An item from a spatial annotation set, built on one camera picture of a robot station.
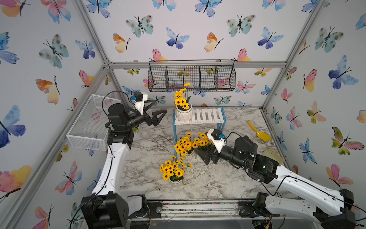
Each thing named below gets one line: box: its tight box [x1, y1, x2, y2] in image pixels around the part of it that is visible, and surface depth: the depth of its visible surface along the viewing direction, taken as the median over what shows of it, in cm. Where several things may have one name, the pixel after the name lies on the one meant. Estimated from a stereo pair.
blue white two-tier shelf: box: [172, 107, 227, 159], surface depth 81 cm
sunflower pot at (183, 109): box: [173, 82, 193, 123], surface depth 74 cm
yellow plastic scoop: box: [246, 120, 272, 142], surface depth 106 cm
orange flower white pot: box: [132, 126, 141, 135], surface depth 93 cm
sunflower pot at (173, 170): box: [159, 156, 186, 184], surface depth 75 cm
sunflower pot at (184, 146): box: [174, 132, 195, 157], surface depth 80 cm
